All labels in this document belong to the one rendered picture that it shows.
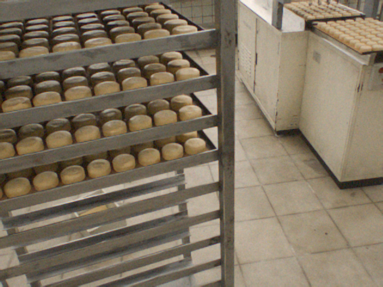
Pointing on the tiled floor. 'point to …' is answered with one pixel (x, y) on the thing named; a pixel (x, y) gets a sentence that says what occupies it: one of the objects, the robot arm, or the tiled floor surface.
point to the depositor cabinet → (272, 65)
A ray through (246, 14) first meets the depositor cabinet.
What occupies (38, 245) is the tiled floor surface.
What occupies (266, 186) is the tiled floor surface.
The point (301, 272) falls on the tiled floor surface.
